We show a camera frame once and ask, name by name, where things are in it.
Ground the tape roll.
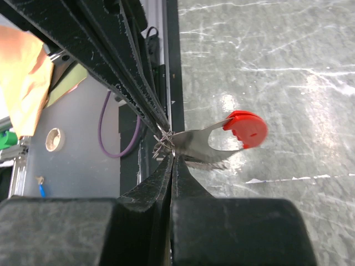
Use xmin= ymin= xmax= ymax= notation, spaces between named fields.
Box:
xmin=45 ymin=127 xmax=65 ymax=152

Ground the aluminium rail frame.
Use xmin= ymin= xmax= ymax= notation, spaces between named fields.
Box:
xmin=0 ymin=116 xmax=31 ymax=199

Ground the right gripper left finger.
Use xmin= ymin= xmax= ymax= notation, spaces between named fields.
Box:
xmin=1 ymin=156 xmax=174 ymax=265

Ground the red and silver key organizer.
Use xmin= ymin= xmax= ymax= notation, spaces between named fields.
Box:
xmin=153 ymin=110 xmax=268 ymax=171

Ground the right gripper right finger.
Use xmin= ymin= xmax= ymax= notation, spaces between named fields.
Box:
xmin=170 ymin=157 xmax=317 ymax=265

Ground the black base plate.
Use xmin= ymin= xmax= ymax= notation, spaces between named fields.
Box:
xmin=119 ymin=1 xmax=185 ymax=195

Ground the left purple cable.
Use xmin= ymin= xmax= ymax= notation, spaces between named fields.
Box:
xmin=98 ymin=90 xmax=142 ymax=158

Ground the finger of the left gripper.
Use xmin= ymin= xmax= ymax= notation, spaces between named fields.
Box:
xmin=1 ymin=0 xmax=163 ymax=134
xmin=79 ymin=1 xmax=169 ymax=130

